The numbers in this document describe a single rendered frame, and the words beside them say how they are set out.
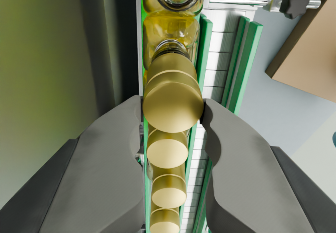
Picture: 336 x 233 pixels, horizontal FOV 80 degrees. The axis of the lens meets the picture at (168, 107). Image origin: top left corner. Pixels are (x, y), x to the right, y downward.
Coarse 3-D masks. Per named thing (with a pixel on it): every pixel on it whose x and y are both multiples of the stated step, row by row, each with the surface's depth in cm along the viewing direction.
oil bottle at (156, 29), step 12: (144, 24) 19; (156, 24) 18; (168, 24) 18; (180, 24) 18; (192, 24) 19; (144, 36) 19; (156, 36) 18; (168, 36) 18; (180, 36) 18; (192, 36) 18; (144, 48) 19; (192, 48) 19; (144, 60) 20; (192, 60) 19
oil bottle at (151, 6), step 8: (144, 0) 17; (152, 0) 17; (200, 0) 17; (144, 8) 18; (152, 8) 17; (160, 8) 17; (192, 8) 17; (200, 8) 18; (168, 16) 19; (176, 16) 18; (184, 16) 18; (192, 16) 18
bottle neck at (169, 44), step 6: (162, 42) 18; (168, 42) 17; (174, 42) 17; (156, 48) 18; (162, 48) 16; (168, 48) 15; (174, 48) 15; (180, 48) 16; (156, 54) 16; (162, 54) 14; (180, 54) 14; (186, 54) 16
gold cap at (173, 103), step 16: (160, 64) 12; (176, 64) 12; (192, 64) 14; (160, 80) 10; (176, 80) 10; (192, 80) 11; (144, 96) 11; (160, 96) 10; (176, 96) 10; (192, 96) 10; (144, 112) 11; (160, 112) 11; (176, 112) 11; (192, 112) 11; (160, 128) 12; (176, 128) 12
